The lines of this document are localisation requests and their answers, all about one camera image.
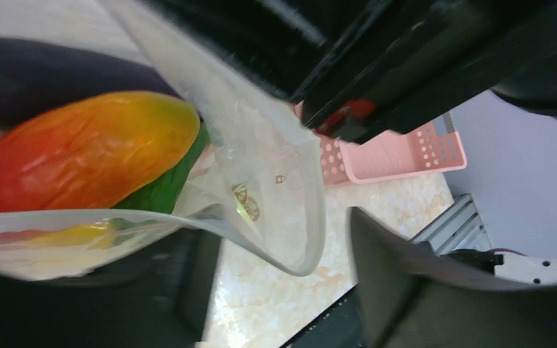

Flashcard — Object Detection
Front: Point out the clear zip top bag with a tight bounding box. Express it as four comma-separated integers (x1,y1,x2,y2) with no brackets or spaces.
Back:
0,1,326,281

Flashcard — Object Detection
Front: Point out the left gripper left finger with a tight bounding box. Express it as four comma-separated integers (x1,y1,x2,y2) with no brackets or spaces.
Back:
0,229,221,347

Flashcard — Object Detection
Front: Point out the yellow lemon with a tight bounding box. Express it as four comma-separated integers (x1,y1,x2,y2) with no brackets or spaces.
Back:
27,221,115,249

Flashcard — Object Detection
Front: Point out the red pepper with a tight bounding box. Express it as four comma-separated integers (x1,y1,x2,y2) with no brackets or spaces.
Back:
0,91,201,212

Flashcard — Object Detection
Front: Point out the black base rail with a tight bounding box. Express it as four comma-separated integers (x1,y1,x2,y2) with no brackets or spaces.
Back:
281,286,367,348

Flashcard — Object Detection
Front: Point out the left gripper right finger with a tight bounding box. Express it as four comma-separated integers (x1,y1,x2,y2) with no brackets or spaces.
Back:
348,207,557,347

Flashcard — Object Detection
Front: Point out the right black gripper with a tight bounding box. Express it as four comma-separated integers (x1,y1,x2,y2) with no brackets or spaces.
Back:
149,0,557,144

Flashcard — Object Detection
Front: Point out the purple eggplant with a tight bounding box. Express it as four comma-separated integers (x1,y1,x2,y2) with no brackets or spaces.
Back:
0,38,176,130

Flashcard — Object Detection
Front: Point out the pink plastic basket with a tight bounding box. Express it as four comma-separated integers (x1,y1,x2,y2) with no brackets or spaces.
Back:
319,112,467,187

